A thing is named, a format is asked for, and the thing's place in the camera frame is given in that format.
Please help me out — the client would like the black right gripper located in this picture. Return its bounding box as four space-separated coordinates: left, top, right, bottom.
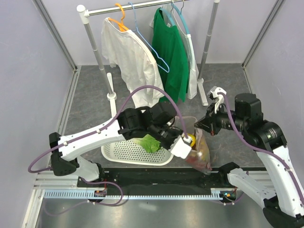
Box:
194 100 247 135

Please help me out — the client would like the brown longan bunch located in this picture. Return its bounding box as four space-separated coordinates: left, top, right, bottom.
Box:
195 136 210 161

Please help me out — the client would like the yellow lemon fruit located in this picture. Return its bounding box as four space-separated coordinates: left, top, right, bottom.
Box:
188 134 196 147

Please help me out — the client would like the clear pink zip bag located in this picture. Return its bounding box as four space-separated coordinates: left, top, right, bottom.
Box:
170 116 212 175

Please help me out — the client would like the red plastic lobster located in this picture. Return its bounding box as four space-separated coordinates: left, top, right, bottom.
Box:
186 150 212 174

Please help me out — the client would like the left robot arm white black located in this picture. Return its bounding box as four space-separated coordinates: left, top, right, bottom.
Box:
49 103 186 187

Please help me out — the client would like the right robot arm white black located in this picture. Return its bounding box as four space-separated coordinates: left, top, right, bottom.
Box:
194 91 304 228

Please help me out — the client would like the green lettuce head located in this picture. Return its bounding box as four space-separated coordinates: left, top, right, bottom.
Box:
131 134 161 153

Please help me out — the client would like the white perforated plastic basket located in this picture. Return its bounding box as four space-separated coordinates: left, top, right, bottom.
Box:
101 141 173 166

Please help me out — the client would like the grey white clothes rack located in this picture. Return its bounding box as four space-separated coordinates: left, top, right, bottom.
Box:
76 0 220 117

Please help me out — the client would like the green t-shirt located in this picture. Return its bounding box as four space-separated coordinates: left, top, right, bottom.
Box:
152 8 189 102

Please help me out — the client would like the white t-shirt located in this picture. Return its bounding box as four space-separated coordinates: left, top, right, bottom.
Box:
101 17 166 110

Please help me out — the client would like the white garment on right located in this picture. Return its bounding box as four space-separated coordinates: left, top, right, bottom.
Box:
152 8 197 99

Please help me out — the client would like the orange clothes hanger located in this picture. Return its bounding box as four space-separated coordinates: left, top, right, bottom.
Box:
108 3 130 32

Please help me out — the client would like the teal clothes hanger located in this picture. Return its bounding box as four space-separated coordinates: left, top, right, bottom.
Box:
161 3 190 36

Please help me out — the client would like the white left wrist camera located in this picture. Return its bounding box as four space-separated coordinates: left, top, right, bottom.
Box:
168 135 192 159

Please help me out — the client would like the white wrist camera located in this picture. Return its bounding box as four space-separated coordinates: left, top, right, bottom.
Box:
207 86 227 114
168 135 192 159

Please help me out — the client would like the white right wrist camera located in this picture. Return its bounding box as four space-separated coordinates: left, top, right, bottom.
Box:
207 86 227 114

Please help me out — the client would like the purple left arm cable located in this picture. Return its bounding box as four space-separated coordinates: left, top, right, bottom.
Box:
28 85 188 173

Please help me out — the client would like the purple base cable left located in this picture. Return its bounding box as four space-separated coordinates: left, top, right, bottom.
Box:
44 181 124 216

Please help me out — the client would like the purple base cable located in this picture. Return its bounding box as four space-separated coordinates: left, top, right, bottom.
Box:
212 187 247 206
44 181 124 216

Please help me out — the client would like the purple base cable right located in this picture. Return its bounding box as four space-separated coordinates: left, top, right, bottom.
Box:
212 187 247 206

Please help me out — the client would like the light blue wire hanger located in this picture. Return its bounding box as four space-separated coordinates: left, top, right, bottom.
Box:
128 2 170 74

